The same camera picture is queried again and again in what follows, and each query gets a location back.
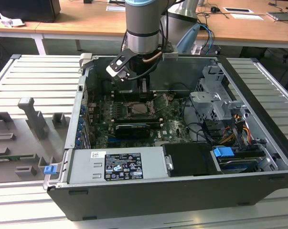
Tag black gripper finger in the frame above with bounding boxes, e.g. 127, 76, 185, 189
138, 77, 150, 99

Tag silver CPU plate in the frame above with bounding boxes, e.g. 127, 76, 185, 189
128, 104, 149, 115

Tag black CPU socket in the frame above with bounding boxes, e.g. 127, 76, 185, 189
126, 101, 152, 118

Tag black RAM stick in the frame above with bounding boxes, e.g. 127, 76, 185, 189
112, 115, 163, 124
112, 90, 157, 101

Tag black graphics card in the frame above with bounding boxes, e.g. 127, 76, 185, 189
114, 123, 151, 140

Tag green motherboard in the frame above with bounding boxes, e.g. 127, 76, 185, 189
87, 92, 194, 148

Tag grey case latch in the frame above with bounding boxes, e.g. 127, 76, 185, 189
79, 52, 94, 70

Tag pale blue teach pendant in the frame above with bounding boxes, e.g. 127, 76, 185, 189
176, 23, 202, 54

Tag small white adapter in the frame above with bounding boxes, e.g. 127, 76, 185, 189
191, 44, 203, 55

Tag metal drive cage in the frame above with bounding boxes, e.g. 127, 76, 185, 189
189, 65, 249, 125

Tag wooden desk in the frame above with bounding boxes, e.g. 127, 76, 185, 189
0, 0, 288, 57

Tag black plastic shroud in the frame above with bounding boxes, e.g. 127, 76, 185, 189
163, 142, 222, 177

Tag grey power supply unit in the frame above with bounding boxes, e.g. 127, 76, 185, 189
68, 146, 173, 184

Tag blue disk carrier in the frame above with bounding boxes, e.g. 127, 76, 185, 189
212, 146, 260, 174

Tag black open PC case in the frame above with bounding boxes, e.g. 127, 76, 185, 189
43, 52, 288, 222

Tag white paper sheet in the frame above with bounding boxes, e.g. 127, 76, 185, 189
230, 13, 265, 21

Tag blue plastic latch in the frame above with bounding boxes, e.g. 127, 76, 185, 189
43, 165, 57, 175

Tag black computer box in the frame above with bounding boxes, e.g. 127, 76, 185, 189
0, 0, 61, 22

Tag grey parts rack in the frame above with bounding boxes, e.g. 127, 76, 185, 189
0, 97, 72, 184

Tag crumpled white paper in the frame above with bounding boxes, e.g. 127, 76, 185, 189
0, 13, 25, 27

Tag green RAM stick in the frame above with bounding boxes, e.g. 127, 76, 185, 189
0, 154, 36, 162

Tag grey laptop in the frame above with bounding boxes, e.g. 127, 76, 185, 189
267, 10, 288, 23

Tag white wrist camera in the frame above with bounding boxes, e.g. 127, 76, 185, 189
106, 49, 132, 83

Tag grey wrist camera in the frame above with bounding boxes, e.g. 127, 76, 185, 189
162, 46, 179, 60

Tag desk cable grommet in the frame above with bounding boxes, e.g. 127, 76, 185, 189
106, 5, 127, 12
224, 7, 254, 14

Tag blue cable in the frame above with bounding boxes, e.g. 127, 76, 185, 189
201, 22, 215, 52

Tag yellow and red wires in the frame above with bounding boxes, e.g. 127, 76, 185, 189
220, 126, 252, 144

